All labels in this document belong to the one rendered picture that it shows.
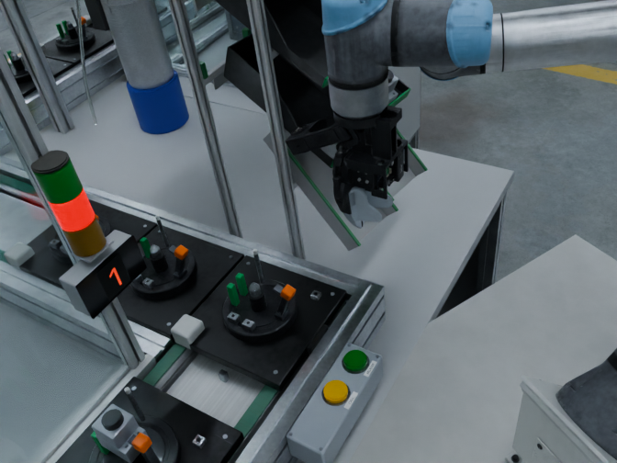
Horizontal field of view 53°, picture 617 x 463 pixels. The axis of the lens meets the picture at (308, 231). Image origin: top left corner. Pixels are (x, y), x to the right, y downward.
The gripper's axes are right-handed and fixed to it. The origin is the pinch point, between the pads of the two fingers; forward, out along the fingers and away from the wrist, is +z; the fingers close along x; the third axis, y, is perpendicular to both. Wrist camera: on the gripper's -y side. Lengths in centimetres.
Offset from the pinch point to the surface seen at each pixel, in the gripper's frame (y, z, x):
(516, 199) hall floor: -14, 123, 164
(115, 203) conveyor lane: -73, 28, 10
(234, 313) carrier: -21.6, 22.7, -9.6
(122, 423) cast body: -18.6, 14.6, -38.6
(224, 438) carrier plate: -9.9, 26.1, -29.4
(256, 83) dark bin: -29.2, -8.3, 17.9
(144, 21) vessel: -94, 3, 53
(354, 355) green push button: 1.1, 26.0, -6.0
